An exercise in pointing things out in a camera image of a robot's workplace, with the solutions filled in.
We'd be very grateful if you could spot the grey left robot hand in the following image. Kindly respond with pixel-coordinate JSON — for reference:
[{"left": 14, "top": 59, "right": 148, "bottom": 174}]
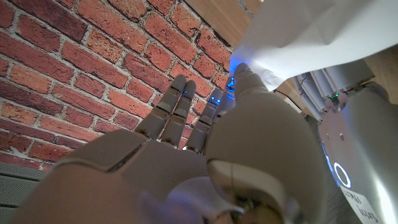
[{"left": 294, "top": 58, "right": 398, "bottom": 224}]

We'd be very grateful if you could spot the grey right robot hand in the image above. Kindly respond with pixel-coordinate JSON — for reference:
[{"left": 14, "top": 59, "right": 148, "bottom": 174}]
[{"left": 6, "top": 63, "right": 328, "bottom": 224}]

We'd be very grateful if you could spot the white receipt paper strip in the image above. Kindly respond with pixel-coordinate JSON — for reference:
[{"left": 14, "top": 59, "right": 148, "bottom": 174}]
[{"left": 231, "top": 0, "right": 398, "bottom": 91}]

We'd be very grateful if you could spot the red brick print backdrop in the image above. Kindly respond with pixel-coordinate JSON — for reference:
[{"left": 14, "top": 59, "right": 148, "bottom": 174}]
[{"left": 0, "top": 0, "right": 237, "bottom": 171}]

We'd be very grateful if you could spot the grey perforated panel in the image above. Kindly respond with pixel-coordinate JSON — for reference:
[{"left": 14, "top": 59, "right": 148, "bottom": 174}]
[{"left": 0, "top": 161, "right": 47, "bottom": 216}]

